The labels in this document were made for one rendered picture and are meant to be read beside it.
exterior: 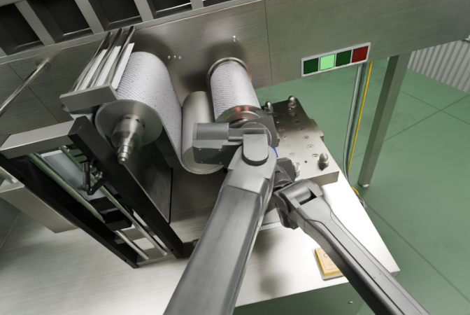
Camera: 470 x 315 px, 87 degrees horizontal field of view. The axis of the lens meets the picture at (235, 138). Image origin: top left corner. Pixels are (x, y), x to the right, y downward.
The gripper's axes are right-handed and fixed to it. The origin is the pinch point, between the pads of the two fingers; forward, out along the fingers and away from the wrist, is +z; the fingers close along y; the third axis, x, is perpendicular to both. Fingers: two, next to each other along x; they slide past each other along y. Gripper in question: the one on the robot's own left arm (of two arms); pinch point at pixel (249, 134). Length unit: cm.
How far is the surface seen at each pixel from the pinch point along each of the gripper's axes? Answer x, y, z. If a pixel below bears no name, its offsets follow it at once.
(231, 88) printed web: 12.5, -1.6, 7.2
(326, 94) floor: 11, 94, 212
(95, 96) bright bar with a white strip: 14.6, -27.9, -10.7
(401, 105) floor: -16, 150, 181
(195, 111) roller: 9.6, -13.8, 15.7
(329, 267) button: -39.7, 12.9, 5.6
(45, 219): -14, -75, 24
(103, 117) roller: 11.5, -31.2, -3.6
